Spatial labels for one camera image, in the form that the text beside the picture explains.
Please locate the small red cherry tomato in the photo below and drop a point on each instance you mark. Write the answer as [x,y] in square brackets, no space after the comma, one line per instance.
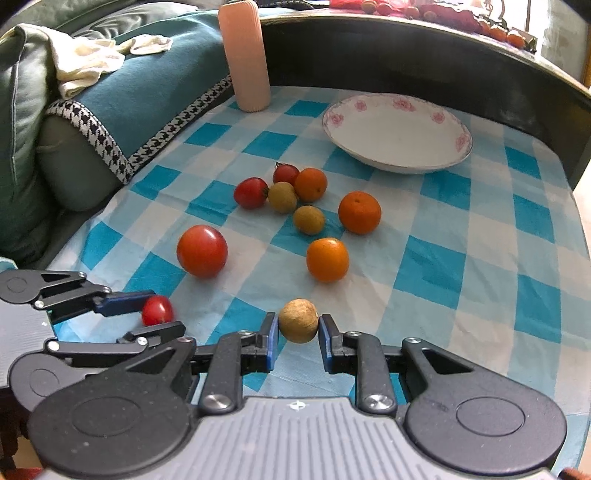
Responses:
[157,310]

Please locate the pink ribbed cylinder bottle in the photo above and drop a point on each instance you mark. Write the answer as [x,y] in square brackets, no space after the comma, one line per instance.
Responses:
[242,39]

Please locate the red cherry tomato back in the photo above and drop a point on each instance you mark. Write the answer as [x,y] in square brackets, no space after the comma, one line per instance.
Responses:
[285,173]

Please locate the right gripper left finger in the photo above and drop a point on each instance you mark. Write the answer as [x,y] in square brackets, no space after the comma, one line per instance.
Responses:
[226,362]

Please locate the blue white checkered tablecloth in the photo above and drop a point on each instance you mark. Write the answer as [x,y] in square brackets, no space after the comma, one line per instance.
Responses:
[487,259]

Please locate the dark coffee table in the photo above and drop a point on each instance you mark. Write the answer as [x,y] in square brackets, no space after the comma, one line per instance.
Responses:
[321,47]

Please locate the white floral ceramic plate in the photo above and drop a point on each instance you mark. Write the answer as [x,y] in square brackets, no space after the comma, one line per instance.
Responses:
[398,133]

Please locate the teal sofa blanket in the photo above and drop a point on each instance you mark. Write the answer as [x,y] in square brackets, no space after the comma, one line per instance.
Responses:
[126,118]

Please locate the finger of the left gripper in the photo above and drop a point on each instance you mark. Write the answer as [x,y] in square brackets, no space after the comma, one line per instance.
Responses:
[132,343]
[67,294]

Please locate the brown longan fruit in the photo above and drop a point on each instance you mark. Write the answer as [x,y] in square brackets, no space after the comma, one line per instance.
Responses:
[298,321]

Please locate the grey-green sofa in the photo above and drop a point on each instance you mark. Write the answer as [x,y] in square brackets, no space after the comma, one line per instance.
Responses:
[50,174]

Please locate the red plastic bag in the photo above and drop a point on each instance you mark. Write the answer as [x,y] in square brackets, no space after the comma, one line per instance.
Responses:
[443,13]

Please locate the cream crumpled cloth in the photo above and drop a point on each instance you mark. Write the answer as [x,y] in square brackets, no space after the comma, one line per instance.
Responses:
[80,62]

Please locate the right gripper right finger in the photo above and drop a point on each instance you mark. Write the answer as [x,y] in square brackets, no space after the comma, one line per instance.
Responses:
[363,356]

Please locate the green-brown longan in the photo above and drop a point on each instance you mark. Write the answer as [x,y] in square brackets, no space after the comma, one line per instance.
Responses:
[309,220]
[282,197]

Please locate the large red tomato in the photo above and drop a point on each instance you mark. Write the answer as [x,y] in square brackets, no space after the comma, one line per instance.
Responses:
[202,251]

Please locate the orange tangerine front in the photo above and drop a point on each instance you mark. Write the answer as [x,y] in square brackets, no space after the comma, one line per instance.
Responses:
[327,259]

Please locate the orange tangerine small back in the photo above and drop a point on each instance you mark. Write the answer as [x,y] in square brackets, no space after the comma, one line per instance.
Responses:
[310,185]

